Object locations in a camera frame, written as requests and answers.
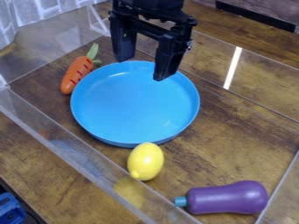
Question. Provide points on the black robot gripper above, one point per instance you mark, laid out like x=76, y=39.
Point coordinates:
x=161, y=20

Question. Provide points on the blue round tray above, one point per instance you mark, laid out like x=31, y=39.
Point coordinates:
x=125, y=108

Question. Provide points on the yellow toy lemon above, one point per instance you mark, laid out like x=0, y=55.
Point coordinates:
x=146, y=161

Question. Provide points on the orange toy carrot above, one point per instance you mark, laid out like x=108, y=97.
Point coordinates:
x=80, y=67

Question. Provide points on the purple toy eggplant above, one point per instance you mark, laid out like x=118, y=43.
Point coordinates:
x=243, y=197

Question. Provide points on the blue object at corner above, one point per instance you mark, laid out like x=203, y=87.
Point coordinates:
x=12, y=213

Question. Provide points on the clear acrylic enclosure wall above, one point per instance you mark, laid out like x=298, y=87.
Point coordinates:
x=72, y=178

